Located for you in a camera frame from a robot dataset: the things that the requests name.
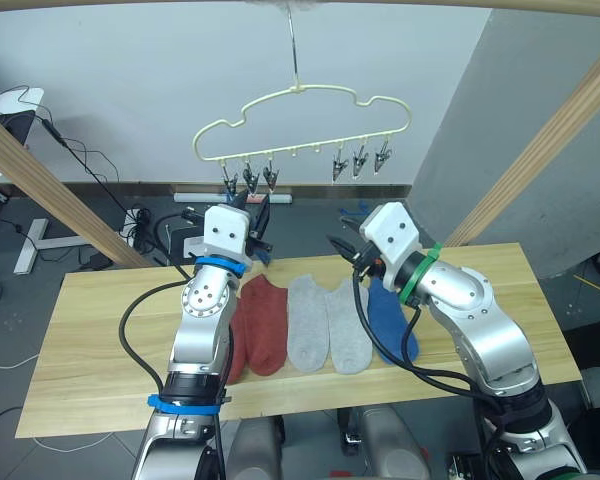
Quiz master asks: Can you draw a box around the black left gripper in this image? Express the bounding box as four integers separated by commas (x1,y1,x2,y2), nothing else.
227,188,276,264

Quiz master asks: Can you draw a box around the red ankle sock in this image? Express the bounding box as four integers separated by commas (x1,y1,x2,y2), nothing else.
239,273,289,378
224,294,250,386

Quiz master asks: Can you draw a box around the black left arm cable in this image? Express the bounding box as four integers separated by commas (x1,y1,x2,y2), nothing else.
119,263,232,402

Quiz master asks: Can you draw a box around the white desk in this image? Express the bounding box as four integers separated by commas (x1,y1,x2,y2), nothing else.
0,86,89,276

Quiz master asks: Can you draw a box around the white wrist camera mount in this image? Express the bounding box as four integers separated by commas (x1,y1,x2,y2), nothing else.
187,203,255,266
358,201,424,291

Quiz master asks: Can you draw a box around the white power strip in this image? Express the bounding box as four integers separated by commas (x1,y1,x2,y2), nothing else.
121,208,152,246

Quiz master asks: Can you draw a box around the horizontal wooden frame beam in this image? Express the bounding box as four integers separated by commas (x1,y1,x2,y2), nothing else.
0,0,600,22

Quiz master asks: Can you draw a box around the metal hanger clip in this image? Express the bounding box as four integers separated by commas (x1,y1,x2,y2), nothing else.
373,139,395,176
350,142,371,178
241,159,261,196
330,144,350,184
261,158,281,193
220,162,239,195

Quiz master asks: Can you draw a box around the blue wrist tape band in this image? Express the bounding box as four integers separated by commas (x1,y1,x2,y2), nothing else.
194,255,248,276

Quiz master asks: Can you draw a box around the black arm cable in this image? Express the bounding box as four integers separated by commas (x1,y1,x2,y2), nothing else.
351,267,487,401
119,263,232,402

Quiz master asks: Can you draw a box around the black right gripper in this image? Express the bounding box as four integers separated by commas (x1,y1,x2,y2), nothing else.
325,215,388,289

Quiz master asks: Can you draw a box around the cream clip hanger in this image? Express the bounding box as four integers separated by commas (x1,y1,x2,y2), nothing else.
192,5,414,166

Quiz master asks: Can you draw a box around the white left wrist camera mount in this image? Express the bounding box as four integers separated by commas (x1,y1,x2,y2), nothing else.
187,203,255,266

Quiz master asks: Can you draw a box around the thin white floor cable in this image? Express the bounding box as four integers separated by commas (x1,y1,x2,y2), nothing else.
0,351,41,372

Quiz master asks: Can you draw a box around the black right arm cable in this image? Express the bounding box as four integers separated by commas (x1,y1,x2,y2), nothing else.
351,267,487,401

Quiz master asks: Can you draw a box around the grey ankle sock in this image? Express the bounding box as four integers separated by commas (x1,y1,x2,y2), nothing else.
324,278,374,376
286,273,330,373

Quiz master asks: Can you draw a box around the blue ankle sock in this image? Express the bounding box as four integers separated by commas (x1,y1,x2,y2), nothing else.
367,277,422,366

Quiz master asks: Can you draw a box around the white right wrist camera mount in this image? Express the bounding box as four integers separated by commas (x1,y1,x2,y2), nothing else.
358,201,424,291

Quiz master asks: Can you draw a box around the grey rounded robot leg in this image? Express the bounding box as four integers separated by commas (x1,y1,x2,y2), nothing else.
356,404,432,480
226,416,284,480

